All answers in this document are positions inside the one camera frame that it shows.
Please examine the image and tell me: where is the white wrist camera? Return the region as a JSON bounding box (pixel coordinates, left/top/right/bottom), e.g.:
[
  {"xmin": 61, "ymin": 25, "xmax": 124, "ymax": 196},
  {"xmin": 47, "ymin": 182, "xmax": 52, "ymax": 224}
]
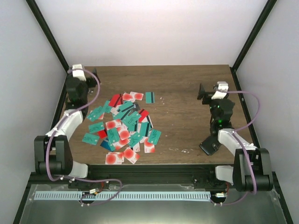
[
  {"xmin": 71, "ymin": 64, "xmax": 86, "ymax": 82},
  {"xmin": 211, "ymin": 81, "xmax": 229, "ymax": 100}
]

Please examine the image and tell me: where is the left black frame post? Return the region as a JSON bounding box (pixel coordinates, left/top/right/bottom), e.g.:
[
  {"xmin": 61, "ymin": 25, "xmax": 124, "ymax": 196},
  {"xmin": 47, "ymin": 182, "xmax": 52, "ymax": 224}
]
[{"xmin": 26, "ymin": 0, "xmax": 69, "ymax": 71}]

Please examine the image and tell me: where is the black frame post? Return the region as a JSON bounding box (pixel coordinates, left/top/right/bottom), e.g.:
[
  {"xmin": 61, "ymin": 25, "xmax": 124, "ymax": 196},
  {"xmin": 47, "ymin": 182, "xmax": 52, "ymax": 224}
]
[
  {"xmin": 26, "ymin": 0, "xmax": 69, "ymax": 71},
  {"xmin": 231, "ymin": 0, "xmax": 278, "ymax": 70}
]

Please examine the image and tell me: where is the black front rail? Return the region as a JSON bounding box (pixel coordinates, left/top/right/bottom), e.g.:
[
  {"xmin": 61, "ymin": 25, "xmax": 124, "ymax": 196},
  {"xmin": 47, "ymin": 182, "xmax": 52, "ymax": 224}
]
[{"xmin": 30, "ymin": 164, "xmax": 276, "ymax": 187}]

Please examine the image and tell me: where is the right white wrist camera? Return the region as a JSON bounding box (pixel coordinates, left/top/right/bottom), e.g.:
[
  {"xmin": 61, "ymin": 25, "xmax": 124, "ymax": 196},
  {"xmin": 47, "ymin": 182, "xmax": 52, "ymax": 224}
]
[{"xmin": 211, "ymin": 81, "xmax": 229, "ymax": 100}]

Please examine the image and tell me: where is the teal card lower left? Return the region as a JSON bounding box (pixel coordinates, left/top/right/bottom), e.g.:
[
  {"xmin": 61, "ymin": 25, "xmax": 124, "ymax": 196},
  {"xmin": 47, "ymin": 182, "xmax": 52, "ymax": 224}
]
[{"xmin": 82, "ymin": 133, "xmax": 100, "ymax": 145}]

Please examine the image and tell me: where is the teal card centre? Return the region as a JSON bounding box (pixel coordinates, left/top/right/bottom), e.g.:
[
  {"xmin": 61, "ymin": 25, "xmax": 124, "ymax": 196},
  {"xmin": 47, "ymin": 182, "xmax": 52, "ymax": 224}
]
[{"xmin": 122, "ymin": 111, "xmax": 141, "ymax": 127}]

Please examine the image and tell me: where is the red card black stripe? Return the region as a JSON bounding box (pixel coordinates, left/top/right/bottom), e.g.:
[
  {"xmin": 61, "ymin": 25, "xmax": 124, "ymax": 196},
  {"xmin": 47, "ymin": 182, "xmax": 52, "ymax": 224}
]
[{"xmin": 108, "ymin": 94, "xmax": 123, "ymax": 107}]

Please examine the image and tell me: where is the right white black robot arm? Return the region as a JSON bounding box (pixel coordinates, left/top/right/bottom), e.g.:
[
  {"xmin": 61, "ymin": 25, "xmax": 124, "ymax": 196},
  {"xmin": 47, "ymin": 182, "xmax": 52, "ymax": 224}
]
[{"xmin": 197, "ymin": 82, "xmax": 274, "ymax": 193}]

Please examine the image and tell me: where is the light blue slotted strip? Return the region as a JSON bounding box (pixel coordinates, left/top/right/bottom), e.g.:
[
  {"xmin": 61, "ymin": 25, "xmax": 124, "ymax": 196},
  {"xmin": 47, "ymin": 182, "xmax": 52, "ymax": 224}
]
[{"xmin": 34, "ymin": 191, "xmax": 211, "ymax": 202}]

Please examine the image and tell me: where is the right black frame post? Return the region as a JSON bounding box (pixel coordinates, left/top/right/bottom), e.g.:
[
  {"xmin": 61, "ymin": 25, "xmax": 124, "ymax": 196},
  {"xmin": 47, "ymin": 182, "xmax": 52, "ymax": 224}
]
[{"xmin": 231, "ymin": 0, "xmax": 278, "ymax": 70}]

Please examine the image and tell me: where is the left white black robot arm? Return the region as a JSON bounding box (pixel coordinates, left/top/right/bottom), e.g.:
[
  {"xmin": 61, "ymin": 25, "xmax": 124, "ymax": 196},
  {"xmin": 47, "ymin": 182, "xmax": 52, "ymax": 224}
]
[{"xmin": 34, "ymin": 64, "xmax": 100, "ymax": 189}]

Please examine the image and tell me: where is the black card holder wallet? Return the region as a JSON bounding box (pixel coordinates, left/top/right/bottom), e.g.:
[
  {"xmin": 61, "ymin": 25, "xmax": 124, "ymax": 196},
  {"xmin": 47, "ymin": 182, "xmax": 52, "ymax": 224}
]
[{"xmin": 199, "ymin": 136, "xmax": 221, "ymax": 155}]

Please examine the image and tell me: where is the teal card with stripe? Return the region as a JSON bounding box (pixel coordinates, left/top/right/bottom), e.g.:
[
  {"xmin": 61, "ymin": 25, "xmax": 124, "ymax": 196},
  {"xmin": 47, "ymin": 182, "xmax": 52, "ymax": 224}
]
[{"xmin": 145, "ymin": 92, "xmax": 155, "ymax": 104}]

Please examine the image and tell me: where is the teal card left edge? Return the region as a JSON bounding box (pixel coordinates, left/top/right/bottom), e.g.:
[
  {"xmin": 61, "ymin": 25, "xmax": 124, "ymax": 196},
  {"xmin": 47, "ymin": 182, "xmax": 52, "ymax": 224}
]
[{"xmin": 87, "ymin": 106, "xmax": 104, "ymax": 122}]

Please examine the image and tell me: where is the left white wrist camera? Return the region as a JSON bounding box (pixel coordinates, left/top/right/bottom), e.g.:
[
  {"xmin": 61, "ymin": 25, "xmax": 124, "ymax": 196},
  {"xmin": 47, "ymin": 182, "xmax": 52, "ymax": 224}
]
[{"xmin": 71, "ymin": 64, "xmax": 86, "ymax": 82}]

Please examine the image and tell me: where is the blue card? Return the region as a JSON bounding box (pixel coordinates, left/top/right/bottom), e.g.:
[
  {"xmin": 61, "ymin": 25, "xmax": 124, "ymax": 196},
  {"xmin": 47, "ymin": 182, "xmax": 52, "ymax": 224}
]
[{"xmin": 100, "ymin": 139, "xmax": 113, "ymax": 152}]

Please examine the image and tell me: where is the teal VIP card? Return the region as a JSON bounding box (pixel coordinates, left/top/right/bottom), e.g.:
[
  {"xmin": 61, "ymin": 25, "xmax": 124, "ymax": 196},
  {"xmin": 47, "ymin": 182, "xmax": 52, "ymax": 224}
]
[{"xmin": 148, "ymin": 129, "xmax": 161, "ymax": 145}]

